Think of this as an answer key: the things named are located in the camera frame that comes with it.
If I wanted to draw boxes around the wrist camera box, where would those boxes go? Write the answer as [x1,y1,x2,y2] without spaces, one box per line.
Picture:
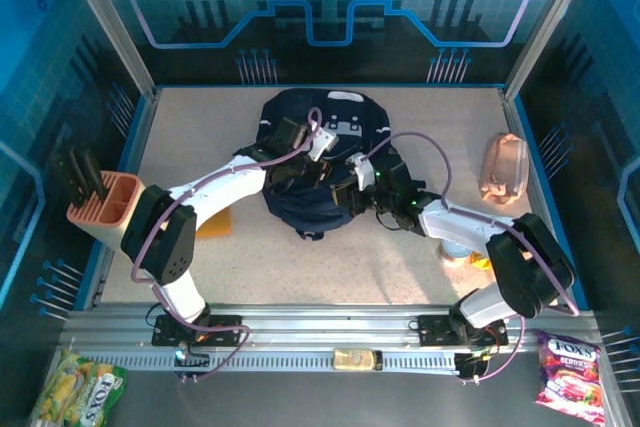
[347,151,377,192]
[305,122,339,163]

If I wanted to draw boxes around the green Fox's candy bag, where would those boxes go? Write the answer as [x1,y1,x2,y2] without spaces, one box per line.
[27,349,129,427]

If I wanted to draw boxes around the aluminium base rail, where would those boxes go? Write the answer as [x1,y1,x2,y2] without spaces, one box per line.
[58,302,601,374]

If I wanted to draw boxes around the aluminium frame post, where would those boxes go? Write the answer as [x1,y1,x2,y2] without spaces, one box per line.
[503,0,602,101]
[54,0,160,101]

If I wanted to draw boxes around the silver metal can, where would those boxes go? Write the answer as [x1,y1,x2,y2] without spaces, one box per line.
[437,239,474,269]

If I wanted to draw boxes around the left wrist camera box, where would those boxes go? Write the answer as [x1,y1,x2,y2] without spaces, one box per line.
[305,122,339,163]

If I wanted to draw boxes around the navy blue backpack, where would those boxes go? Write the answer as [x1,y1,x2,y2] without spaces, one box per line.
[254,87,392,242]

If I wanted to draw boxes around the small yellow bottle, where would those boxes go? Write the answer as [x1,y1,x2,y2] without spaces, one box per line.
[332,346,384,373]

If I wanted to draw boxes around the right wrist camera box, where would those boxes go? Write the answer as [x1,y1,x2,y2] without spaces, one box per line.
[347,151,377,192]

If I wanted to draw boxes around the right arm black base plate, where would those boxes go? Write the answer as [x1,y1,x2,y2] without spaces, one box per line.
[417,314,509,348]

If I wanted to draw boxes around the small orange pouch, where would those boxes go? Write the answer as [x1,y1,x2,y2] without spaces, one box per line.
[194,206,234,240]

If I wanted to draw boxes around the yellow snack packet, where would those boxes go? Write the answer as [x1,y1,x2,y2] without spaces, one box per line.
[467,251,497,274]

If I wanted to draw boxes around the pink beige organizer holder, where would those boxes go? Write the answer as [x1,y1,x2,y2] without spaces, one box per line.
[65,170,150,254]

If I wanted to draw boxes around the purple Fox's candy bag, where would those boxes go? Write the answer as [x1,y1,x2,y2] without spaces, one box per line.
[533,327,607,423]

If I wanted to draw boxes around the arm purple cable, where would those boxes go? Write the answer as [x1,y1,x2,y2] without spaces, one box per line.
[129,106,324,384]
[367,131,581,384]

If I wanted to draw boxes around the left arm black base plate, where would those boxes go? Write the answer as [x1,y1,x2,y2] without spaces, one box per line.
[151,314,250,348]

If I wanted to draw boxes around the black knife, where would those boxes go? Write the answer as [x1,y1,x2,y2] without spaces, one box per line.
[69,143,96,201]
[48,149,81,211]
[82,146,109,203]

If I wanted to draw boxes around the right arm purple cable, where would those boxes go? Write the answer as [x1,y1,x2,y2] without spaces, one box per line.
[367,131,581,384]

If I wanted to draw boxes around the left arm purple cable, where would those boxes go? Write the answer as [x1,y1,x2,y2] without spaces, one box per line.
[129,106,324,384]

